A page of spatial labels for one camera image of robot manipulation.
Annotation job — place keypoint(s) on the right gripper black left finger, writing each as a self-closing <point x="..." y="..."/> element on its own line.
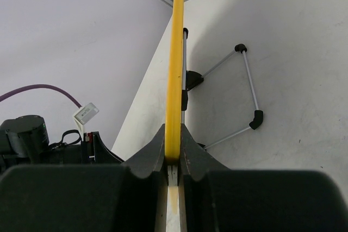
<point x="144" y="199"/>

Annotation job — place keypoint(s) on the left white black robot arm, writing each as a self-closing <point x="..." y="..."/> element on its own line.
<point x="24" y="140"/>

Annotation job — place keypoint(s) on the white whiteboard with yellow frame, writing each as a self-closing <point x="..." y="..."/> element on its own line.
<point x="172" y="140"/>

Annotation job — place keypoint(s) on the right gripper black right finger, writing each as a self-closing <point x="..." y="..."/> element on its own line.
<point x="197" y="204"/>

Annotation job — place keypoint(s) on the silver whiteboard stand frame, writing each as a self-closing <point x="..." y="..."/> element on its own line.
<point x="222" y="101"/>

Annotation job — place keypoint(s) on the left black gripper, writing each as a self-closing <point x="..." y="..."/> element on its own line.
<point x="93" y="151"/>

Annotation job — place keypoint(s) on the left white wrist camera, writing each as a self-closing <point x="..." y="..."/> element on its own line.
<point x="83" y="115"/>

